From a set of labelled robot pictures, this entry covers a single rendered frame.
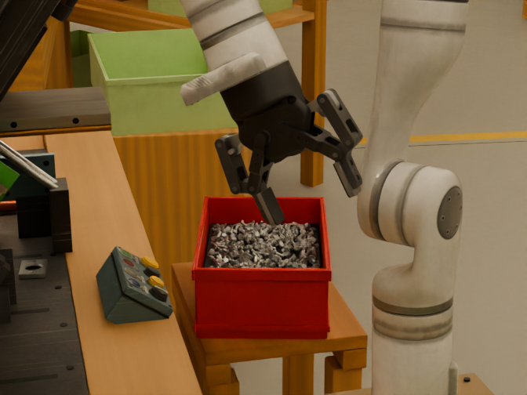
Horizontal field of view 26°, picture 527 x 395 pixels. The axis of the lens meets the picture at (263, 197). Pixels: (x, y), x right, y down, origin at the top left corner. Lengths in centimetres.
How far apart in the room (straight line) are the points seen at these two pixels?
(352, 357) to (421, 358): 53
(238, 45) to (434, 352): 43
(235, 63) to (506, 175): 392
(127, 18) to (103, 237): 270
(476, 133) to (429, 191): 425
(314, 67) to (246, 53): 345
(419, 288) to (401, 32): 28
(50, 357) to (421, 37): 67
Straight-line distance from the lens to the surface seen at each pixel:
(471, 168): 500
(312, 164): 466
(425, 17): 121
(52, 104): 185
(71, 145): 239
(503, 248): 420
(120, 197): 209
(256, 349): 177
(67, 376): 151
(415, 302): 127
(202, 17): 110
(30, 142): 249
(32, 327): 164
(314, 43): 452
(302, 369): 214
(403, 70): 123
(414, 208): 122
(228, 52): 110
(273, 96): 109
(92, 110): 181
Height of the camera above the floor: 164
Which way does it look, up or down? 21 degrees down
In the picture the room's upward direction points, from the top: straight up
